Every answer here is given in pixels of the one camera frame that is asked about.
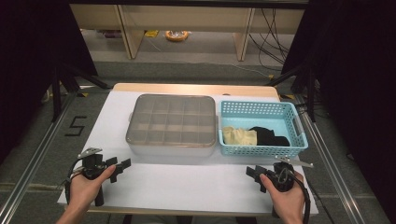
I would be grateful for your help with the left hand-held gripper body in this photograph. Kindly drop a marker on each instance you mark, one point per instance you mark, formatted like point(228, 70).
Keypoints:
point(93, 165)

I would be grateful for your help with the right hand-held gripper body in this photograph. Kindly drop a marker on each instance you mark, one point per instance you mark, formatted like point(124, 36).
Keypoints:
point(281, 179)

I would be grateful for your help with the beige sock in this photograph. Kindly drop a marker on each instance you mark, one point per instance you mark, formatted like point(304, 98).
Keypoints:
point(238, 137)

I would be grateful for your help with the black sock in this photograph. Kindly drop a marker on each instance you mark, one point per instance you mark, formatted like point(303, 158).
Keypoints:
point(269, 138)

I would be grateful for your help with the white compartment storage box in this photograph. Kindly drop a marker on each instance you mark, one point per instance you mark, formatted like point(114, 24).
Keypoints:
point(171, 151)

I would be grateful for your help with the blue plastic basket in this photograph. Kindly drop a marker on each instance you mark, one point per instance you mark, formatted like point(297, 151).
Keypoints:
point(264, 109)

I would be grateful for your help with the translucent grey box lid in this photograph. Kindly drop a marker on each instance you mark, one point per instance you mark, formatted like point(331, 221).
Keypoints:
point(171, 118)

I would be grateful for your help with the person's right hand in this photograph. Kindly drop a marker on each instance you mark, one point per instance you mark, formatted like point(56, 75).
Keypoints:
point(288, 202)

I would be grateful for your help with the person's left hand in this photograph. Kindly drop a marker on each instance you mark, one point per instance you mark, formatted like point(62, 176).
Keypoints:
point(82, 191)

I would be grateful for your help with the black metal stand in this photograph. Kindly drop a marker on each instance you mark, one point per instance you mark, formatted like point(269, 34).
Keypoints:
point(311, 99)
point(56, 93)

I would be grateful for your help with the black curtain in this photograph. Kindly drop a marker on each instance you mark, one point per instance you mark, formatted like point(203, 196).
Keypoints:
point(358, 77)
point(25, 62)

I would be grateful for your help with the purple packet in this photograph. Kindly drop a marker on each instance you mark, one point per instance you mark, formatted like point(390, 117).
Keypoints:
point(110, 33)

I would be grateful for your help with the yellow packet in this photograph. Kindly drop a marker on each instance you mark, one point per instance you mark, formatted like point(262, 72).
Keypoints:
point(151, 33)

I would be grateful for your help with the orange tape roll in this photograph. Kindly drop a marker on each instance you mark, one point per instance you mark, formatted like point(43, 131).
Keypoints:
point(176, 36)

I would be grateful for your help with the beige wooden desk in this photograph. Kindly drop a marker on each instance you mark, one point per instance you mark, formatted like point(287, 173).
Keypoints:
point(186, 18)

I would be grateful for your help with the aluminium floor rail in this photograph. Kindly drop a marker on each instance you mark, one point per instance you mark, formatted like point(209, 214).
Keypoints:
point(37, 155)
point(330, 171)

